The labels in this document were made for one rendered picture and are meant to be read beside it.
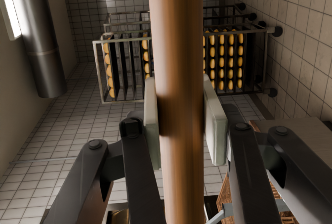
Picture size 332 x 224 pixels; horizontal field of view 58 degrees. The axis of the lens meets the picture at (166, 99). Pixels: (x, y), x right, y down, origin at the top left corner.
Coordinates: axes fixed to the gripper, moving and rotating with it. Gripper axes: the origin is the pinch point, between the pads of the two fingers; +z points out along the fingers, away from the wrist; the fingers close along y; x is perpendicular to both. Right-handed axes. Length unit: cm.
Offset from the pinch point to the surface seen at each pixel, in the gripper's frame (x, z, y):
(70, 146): -152, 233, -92
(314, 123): -98, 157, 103
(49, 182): -152, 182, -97
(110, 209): -153, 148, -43
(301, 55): -70, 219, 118
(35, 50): -68, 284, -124
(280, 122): -98, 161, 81
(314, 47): -57, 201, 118
